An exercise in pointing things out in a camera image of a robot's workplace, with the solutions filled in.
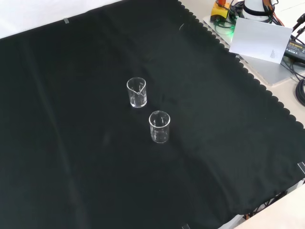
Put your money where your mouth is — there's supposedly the clear glass beaker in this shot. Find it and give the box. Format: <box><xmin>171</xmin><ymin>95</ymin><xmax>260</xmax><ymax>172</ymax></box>
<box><xmin>126</xmin><ymin>77</ymin><xmax>147</xmax><ymax>109</ymax></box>
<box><xmin>148</xmin><ymin>111</ymin><xmax>171</xmax><ymax>144</ymax></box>

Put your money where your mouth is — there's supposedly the black bench cloth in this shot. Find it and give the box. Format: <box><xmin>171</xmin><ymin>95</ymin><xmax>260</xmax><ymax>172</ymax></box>
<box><xmin>0</xmin><ymin>0</ymin><xmax>305</xmax><ymax>229</ymax></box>

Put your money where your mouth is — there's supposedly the yellow stop button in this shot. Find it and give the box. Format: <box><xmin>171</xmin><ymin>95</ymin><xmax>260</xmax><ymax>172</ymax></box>
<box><xmin>211</xmin><ymin>0</ymin><xmax>232</xmax><ymax>19</ymax></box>

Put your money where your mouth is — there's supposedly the pale board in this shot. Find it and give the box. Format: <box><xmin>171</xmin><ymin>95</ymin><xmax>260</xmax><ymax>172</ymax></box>
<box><xmin>228</xmin><ymin>17</ymin><xmax>294</xmax><ymax>64</ymax></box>

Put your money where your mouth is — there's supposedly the black power adapter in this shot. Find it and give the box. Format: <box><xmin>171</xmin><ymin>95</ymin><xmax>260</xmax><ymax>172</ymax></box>
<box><xmin>283</xmin><ymin>38</ymin><xmax>305</xmax><ymax>63</ymax></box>

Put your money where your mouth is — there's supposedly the black tripod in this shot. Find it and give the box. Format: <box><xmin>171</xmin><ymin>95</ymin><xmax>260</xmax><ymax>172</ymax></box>
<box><xmin>292</xmin><ymin>13</ymin><xmax>305</xmax><ymax>33</ymax></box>

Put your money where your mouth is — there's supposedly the green cable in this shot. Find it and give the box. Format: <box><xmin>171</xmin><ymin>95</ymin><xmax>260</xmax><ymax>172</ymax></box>
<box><xmin>213</xmin><ymin>18</ymin><xmax>236</xmax><ymax>37</ymax></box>

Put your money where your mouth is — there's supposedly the grey base plate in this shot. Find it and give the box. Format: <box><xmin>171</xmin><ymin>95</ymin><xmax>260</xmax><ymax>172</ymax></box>
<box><xmin>202</xmin><ymin>11</ymin><xmax>305</xmax><ymax>86</ymax></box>

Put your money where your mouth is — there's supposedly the black cable bundle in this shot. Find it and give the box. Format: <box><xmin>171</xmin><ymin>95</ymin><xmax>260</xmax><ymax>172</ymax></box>
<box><xmin>295</xmin><ymin>78</ymin><xmax>305</xmax><ymax>106</ymax></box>

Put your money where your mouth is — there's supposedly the orange cable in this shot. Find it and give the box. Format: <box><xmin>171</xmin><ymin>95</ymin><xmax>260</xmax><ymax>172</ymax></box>
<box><xmin>262</xmin><ymin>0</ymin><xmax>288</xmax><ymax>27</ymax></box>

